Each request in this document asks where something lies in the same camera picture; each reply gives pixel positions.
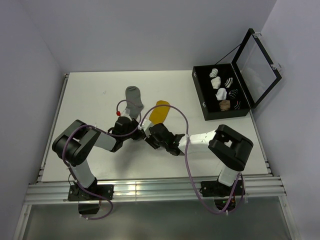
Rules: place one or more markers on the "black storage box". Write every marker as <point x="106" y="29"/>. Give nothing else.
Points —
<point x="206" y="94"/>

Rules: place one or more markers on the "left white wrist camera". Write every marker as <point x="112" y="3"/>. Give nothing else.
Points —
<point x="124" y="113"/>

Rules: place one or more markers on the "black white striped rolled sock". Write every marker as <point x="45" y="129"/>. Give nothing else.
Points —
<point x="228" y="82"/>

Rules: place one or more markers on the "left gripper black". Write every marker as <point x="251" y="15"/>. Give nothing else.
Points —
<point x="139" y="134"/>

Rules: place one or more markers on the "grey sock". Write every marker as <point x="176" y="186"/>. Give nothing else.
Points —
<point x="133" y="101"/>

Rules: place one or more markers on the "white rolled sock upper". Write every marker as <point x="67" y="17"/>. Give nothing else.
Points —
<point x="216" y="82"/>

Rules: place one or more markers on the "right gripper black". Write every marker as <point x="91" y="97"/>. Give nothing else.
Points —
<point x="149" y="141"/>

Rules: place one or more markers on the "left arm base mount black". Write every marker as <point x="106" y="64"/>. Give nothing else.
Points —
<point x="77" y="194"/>

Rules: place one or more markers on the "dark colourful striped rolled sock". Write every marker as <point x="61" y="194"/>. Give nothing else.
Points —
<point x="235" y="104"/>

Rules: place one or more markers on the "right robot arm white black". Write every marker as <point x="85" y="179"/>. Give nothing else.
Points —
<point x="229" y="146"/>

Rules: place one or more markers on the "black electronics box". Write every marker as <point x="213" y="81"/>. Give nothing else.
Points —
<point x="88" y="208"/>

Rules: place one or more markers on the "aluminium frame rail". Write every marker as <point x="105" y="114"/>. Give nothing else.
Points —
<point x="47" y="193"/>

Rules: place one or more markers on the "white rolled sock lower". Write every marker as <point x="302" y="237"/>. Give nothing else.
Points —
<point x="221" y="94"/>

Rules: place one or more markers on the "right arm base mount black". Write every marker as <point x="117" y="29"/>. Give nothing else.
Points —
<point x="217" y="189"/>

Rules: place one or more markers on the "glass box lid black frame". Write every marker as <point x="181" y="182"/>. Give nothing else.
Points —
<point x="256" y="71"/>

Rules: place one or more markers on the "yellow sock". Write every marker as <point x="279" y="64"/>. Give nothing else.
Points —
<point x="159" y="114"/>

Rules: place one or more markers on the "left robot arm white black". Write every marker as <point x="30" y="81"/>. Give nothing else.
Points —
<point x="75" y="143"/>

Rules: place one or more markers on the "brown rolled sock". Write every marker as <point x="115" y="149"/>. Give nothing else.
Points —
<point x="225" y="105"/>

